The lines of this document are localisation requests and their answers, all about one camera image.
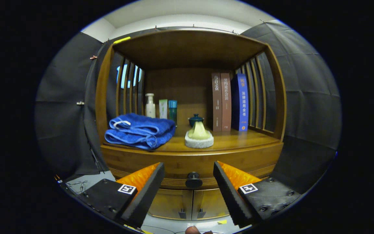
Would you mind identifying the thin floor cable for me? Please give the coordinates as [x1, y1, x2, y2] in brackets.
[66, 180, 88, 194]

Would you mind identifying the wooden cabinet door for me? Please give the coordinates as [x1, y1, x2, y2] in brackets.
[148, 188, 194, 221]
[192, 188, 230, 220]

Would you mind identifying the dark brown book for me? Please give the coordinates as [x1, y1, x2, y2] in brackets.
[211, 72, 223, 132]

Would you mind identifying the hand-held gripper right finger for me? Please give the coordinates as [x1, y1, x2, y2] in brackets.
[213, 161, 302, 228]

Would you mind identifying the blue lidded teacup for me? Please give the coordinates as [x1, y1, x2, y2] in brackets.
[188, 114, 204, 128]

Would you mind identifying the reddish brown book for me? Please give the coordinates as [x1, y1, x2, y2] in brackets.
[220, 72, 232, 132]

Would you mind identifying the blue folded towel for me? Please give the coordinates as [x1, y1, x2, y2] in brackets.
[104, 112, 176, 151]

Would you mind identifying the wooden countertop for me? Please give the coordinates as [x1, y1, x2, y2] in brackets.
[101, 128, 281, 153]

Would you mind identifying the blue book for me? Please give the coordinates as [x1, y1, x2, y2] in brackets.
[232, 73, 249, 132]

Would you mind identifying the wooden cabinet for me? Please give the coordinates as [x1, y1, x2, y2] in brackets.
[95, 29, 287, 221]

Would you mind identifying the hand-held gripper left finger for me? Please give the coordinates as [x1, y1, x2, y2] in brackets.
[78, 162, 165, 229]

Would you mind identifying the wooden drawer with black knob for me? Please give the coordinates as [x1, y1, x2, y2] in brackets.
[101, 143, 285, 189]

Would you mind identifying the blue capped bottle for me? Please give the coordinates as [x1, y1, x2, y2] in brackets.
[168, 100, 178, 125]

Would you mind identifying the white and green tube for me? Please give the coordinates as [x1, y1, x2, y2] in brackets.
[159, 99, 168, 119]

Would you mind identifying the white pump bottle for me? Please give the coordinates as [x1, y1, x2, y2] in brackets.
[145, 93, 156, 118]

